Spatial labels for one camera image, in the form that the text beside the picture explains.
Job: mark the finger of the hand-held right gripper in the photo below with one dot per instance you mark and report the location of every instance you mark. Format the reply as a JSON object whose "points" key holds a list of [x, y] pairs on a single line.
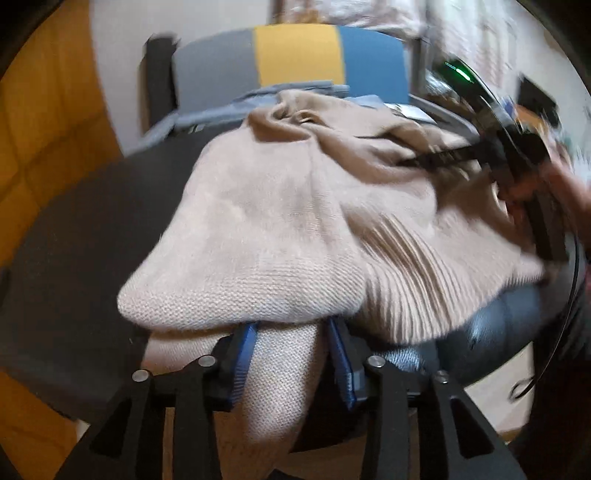
{"points": [[443, 157]]}

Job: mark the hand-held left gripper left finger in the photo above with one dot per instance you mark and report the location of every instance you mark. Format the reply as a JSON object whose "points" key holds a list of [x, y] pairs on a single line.
{"points": [[242, 355]]}

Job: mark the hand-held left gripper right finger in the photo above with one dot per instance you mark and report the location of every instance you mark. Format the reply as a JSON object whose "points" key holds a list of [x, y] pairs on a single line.
{"points": [[344, 364]]}

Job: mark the beige knit sweater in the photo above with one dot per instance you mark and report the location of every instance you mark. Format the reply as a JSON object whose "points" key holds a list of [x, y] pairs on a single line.
{"points": [[277, 221]]}

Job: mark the person's right hand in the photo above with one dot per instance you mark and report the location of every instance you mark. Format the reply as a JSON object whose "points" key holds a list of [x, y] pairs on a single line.
{"points": [[568, 184]]}

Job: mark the black television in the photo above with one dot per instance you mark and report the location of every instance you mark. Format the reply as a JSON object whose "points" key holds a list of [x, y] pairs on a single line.
{"points": [[535, 94]]}

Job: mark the white printed shirt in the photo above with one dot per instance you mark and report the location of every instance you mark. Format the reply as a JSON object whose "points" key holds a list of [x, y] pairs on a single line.
{"points": [[406, 110]]}

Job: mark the pink patterned curtain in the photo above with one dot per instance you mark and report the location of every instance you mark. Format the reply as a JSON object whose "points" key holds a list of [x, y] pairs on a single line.
{"points": [[466, 32]]}

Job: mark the pink patterned hanging bedding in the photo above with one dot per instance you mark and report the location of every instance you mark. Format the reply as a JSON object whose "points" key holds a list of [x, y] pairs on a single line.
{"points": [[346, 14]]}

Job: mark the grey yellow blue chair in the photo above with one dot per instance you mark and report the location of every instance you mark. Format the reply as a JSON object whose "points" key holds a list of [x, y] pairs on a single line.
{"points": [[295, 55]]}

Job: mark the grey-blue garment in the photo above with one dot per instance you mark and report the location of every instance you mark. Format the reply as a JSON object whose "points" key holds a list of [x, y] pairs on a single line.
{"points": [[221, 113]]}

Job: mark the black upright pad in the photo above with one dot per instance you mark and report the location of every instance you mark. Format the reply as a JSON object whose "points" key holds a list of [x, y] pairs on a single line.
{"points": [[159, 83]]}

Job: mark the orange wooden wardrobe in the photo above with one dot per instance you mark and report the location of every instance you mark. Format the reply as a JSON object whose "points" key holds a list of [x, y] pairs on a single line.
{"points": [[46, 115]]}

